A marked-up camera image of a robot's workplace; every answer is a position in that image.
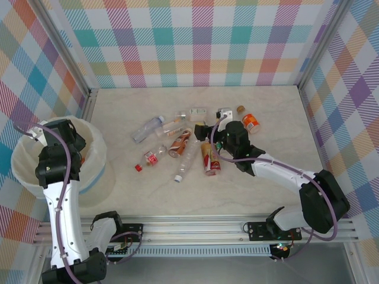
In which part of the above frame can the large tan red label bottle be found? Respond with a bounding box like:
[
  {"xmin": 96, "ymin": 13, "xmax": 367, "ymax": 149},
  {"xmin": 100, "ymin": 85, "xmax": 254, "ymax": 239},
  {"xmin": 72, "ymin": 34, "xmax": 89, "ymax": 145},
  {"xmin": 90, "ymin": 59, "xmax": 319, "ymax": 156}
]
[{"xmin": 200, "ymin": 141, "xmax": 222, "ymax": 178}]

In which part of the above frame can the white bin with plastic liner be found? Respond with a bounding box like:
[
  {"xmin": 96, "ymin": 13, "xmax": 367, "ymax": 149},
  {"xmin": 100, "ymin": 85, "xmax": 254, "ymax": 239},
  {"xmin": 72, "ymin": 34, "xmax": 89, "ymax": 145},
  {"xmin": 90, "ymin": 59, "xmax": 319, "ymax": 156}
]
[{"xmin": 10, "ymin": 116, "xmax": 117, "ymax": 208}]

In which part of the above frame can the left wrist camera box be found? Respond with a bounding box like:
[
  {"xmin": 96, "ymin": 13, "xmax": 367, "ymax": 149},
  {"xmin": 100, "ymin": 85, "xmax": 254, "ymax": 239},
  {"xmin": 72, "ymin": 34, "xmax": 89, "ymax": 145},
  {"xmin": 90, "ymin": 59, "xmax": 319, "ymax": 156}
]
[{"xmin": 27, "ymin": 119, "xmax": 49, "ymax": 143}]

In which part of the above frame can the aluminium frame post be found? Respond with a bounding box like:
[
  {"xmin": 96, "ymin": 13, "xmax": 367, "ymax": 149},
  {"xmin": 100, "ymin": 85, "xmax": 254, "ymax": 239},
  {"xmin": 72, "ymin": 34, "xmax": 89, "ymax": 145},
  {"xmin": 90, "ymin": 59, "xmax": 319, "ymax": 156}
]
[
  {"xmin": 34, "ymin": 0, "xmax": 100, "ymax": 100},
  {"xmin": 297, "ymin": 0, "xmax": 355, "ymax": 89}
]

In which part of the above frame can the clear bottle orange print label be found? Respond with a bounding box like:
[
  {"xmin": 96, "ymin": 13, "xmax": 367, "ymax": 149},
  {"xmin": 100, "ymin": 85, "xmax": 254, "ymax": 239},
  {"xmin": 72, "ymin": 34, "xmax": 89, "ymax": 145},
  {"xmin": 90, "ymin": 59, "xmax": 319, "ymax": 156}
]
[{"xmin": 155, "ymin": 119, "xmax": 185, "ymax": 139}]

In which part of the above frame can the clear bottle pale blue cap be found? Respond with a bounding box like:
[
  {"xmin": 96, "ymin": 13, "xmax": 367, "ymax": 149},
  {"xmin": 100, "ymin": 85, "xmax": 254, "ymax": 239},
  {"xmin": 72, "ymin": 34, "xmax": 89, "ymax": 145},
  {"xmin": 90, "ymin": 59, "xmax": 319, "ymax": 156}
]
[{"xmin": 131, "ymin": 115, "xmax": 165, "ymax": 144}]

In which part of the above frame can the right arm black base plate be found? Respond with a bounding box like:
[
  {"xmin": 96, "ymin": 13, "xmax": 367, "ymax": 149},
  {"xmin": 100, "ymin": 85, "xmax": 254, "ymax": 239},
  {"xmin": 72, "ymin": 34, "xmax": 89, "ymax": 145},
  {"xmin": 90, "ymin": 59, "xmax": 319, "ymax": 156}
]
[{"xmin": 246, "ymin": 221, "xmax": 303, "ymax": 243}]

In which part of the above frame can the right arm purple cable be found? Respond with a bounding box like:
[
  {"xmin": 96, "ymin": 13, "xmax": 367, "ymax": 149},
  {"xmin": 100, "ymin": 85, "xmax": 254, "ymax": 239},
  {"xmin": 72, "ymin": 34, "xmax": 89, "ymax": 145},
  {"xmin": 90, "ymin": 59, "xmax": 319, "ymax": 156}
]
[{"xmin": 210, "ymin": 115, "xmax": 340, "ymax": 263}]

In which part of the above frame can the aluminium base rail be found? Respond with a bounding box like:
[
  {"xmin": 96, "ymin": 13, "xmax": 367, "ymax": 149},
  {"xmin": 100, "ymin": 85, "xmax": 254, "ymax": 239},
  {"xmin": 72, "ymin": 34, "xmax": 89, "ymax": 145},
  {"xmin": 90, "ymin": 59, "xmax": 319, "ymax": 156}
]
[{"xmin": 31, "ymin": 213, "xmax": 359, "ymax": 247}]

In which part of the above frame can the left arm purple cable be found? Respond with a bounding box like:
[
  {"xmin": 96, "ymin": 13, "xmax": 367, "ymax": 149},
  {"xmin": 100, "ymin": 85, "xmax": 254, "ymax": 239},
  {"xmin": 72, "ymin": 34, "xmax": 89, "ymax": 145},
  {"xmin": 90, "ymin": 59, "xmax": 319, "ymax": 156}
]
[{"xmin": 12, "ymin": 120, "xmax": 142, "ymax": 284}]

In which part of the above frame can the clear ribbed bottle white cap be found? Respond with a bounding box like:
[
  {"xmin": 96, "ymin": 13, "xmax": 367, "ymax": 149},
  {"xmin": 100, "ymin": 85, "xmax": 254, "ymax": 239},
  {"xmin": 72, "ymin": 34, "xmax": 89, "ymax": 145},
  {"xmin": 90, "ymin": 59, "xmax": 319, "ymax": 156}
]
[{"xmin": 173, "ymin": 138, "xmax": 201, "ymax": 183}]

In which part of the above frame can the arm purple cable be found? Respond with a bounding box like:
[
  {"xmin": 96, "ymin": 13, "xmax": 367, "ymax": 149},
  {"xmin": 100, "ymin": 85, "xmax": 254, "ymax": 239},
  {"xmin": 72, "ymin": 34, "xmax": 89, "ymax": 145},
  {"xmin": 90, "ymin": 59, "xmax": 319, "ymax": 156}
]
[
  {"xmin": 12, "ymin": 120, "xmax": 142, "ymax": 284},
  {"xmin": 210, "ymin": 115, "xmax": 340, "ymax": 263}
]

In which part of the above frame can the slotted grey cable duct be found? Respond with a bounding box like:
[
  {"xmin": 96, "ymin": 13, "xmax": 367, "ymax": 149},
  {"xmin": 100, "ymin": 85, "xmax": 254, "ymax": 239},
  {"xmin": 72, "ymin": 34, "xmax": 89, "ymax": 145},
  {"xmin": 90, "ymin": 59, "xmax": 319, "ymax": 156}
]
[{"xmin": 46, "ymin": 246, "xmax": 273, "ymax": 259}]

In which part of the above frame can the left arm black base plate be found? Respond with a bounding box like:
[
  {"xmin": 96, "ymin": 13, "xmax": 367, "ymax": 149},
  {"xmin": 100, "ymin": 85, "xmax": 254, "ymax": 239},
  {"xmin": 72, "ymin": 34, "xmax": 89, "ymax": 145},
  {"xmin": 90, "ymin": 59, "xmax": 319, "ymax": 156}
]
[{"xmin": 118, "ymin": 222, "xmax": 145, "ymax": 244}]

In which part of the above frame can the orange label bottle brown cap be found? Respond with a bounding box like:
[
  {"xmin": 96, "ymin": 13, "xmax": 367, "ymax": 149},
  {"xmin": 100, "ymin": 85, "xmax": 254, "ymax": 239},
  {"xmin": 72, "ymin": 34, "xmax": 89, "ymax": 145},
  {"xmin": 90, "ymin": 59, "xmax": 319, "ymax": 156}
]
[{"xmin": 236, "ymin": 105, "xmax": 262, "ymax": 134}]

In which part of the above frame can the red label bottle red cap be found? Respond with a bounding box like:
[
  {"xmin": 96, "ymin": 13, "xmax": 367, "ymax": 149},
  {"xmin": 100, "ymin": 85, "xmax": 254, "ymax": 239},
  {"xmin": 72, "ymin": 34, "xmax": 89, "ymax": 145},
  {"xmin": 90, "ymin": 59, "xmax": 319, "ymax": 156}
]
[{"xmin": 134, "ymin": 144, "xmax": 169, "ymax": 173}]

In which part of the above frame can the aluminium side rail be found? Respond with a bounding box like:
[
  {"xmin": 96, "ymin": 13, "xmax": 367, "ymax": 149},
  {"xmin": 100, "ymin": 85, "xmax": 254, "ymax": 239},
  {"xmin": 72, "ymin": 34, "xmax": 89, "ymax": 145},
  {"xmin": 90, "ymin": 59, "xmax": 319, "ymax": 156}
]
[{"xmin": 77, "ymin": 88, "xmax": 100, "ymax": 131}]

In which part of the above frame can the grey metal panel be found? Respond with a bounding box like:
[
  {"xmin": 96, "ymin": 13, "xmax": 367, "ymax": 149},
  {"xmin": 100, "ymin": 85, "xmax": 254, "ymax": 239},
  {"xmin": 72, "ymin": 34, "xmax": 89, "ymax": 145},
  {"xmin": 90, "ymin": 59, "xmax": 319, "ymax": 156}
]
[{"xmin": 38, "ymin": 256, "xmax": 356, "ymax": 284}]

